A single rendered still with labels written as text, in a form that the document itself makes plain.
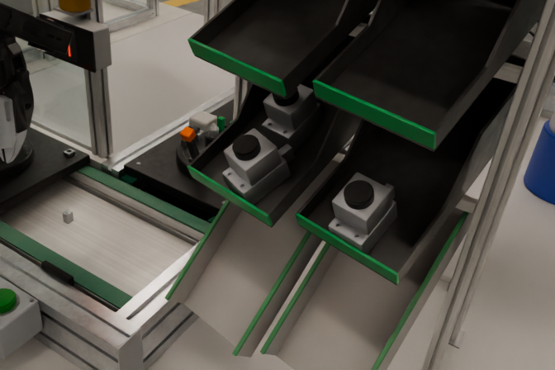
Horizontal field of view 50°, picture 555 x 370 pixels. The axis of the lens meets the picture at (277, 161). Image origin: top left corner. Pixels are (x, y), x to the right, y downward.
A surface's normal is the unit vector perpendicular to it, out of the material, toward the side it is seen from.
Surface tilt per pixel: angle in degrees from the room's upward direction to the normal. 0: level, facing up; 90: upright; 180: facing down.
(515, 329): 0
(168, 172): 0
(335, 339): 45
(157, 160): 0
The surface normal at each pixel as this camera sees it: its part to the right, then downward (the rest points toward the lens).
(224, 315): -0.40, -0.34
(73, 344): -0.52, 0.43
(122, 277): 0.09, -0.84
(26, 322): 0.85, 0.35
